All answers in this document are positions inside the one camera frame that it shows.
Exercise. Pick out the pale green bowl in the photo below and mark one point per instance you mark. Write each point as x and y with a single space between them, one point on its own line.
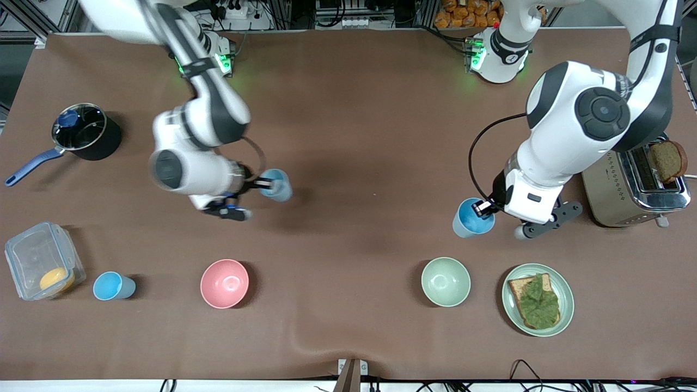
445 281

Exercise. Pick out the green lettuce leaf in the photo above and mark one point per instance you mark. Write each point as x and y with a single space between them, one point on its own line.
539 305

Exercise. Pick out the brown table cloth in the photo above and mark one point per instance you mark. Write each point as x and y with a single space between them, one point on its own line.
348 272

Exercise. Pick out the cream and chrome toaster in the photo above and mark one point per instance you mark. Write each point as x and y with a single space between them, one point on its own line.
610 201

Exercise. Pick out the orange snack packs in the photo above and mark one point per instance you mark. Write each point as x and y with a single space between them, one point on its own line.
468 13

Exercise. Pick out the white power strip with plugs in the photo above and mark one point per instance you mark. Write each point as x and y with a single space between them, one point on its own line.
256 22

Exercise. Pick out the metal mounting bracket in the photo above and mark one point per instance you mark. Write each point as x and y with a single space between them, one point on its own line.
352 375

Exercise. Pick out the glass lid with blue knob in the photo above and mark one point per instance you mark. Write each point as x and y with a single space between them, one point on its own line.
88 130

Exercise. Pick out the pale green plate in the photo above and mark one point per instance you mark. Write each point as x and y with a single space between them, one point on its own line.
567 296

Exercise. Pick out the small white power strip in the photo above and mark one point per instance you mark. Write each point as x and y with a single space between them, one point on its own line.
358 23

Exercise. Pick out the dark toast slice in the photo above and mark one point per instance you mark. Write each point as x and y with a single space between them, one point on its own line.
667 160

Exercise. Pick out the pink bowl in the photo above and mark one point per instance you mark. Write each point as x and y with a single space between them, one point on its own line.
224 283

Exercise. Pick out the light blue plastic cup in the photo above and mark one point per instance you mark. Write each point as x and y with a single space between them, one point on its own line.
282 191
111 286
468 224

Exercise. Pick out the yellow round food piece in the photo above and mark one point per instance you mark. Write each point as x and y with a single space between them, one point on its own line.
57 279

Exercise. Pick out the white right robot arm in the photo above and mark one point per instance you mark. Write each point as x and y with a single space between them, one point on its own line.
218 109

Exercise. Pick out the brown bread slice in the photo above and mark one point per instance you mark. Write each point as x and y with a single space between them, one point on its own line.
516 287

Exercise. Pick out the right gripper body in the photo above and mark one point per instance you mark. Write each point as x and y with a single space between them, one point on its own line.
250 184

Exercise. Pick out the clear plastic food container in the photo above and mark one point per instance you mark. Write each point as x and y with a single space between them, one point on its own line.
32 256

